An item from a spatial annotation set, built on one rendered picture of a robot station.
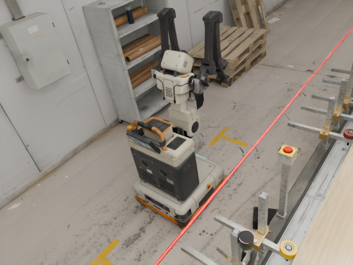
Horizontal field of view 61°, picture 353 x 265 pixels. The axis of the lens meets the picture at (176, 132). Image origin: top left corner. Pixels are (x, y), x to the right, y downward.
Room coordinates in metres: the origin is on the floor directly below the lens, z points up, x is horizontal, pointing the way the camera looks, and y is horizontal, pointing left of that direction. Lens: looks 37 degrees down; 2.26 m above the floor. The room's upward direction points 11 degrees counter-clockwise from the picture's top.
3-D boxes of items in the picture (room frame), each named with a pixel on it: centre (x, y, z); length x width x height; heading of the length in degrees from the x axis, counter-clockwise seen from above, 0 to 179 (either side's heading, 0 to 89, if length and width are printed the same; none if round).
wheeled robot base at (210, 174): (2.03, 0.06, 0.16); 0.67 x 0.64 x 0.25; 134
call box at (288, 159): (1.09, -0.53, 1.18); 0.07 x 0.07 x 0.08; 45
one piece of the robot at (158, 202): (1.78, 0.28, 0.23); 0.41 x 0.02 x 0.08; 44
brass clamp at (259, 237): (0.89, -0.32, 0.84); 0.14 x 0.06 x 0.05; 135
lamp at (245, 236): (0.69, -0.20, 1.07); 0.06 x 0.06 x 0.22; 45
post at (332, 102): (1.61, -1.05, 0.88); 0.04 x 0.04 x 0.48; 45
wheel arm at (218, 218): (0.91, -0.28, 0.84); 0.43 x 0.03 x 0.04; 45
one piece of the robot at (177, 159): (1.96, 0.13, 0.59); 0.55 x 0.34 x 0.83; 44
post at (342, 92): (1.78, -1.23, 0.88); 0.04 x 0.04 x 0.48; 45
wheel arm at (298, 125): (1.61, -0.99, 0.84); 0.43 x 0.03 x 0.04; 45
